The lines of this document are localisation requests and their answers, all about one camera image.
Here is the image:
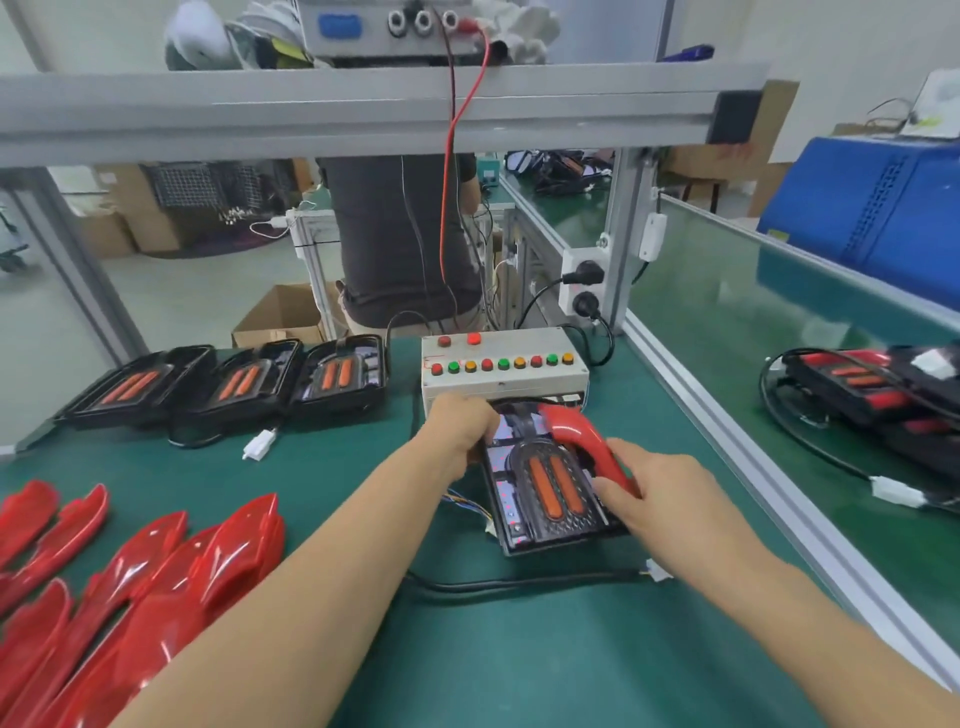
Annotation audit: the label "low open cardboard carton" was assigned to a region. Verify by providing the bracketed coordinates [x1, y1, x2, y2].
[232, 285, 347, 350]

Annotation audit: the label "white switch box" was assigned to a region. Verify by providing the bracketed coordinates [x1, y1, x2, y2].
[640, 213, 669, 264]

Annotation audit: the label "large cardboard box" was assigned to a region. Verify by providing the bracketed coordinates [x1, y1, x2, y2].
[112, 165, 189, 254]

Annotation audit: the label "white power strip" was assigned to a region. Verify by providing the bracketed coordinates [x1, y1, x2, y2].
[559, 240, 617, 324]

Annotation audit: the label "white work gloves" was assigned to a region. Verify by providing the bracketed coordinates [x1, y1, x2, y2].
[487, 0, 564, 62]

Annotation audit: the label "pile of red lens covers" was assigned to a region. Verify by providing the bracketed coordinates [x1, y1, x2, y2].
[0, 480, 287, 728]

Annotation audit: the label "grey bench power supply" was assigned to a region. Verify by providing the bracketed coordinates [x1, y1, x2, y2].
[297, 0, 504, 62]

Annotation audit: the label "black mesh basket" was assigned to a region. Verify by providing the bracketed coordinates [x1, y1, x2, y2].
[150, 162, 302, 212]

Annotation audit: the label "red curved lens cover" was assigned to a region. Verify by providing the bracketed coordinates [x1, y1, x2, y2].
[540, 402, 644, 500]

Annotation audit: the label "white metal stand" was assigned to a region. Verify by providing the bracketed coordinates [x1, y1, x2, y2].
[288, 210, 347, 339]

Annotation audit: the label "blue plastic crate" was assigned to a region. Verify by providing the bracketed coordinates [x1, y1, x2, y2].
[757, 135, 960, 309]

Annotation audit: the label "flat platform trolley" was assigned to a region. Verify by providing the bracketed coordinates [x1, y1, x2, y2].
[0, 225, 32, 275]

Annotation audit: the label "red power cable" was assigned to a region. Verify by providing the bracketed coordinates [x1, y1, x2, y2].
[439, 18, 494, 324]

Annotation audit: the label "person's left hand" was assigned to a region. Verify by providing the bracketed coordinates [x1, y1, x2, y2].
[412, 393, 501, 489]

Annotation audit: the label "person's right forearm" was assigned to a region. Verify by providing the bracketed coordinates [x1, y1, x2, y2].
[727, 547, 960, 728]

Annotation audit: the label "person's right hand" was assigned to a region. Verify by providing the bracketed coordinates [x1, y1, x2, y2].
[589, 438, 782, 602]

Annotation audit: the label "pile of black lamp housings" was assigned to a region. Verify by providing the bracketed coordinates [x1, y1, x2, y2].
[57, 337, 392, 464]

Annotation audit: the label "white cloth bundle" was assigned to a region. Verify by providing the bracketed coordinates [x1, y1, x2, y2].
[165, 0, 309, 69]

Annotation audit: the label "person's left forearm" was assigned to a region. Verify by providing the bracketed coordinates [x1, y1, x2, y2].
[112, 450, 467, 728]

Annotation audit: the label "aluminium workstation frame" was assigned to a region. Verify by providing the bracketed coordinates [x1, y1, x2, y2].
[0, 60, 770, 452]

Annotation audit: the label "small cardboard box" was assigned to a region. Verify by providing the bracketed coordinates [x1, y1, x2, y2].
[75, 210, 137, 260]

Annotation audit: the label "beige test button box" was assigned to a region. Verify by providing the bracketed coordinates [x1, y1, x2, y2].
[420, 327, 591, 414]

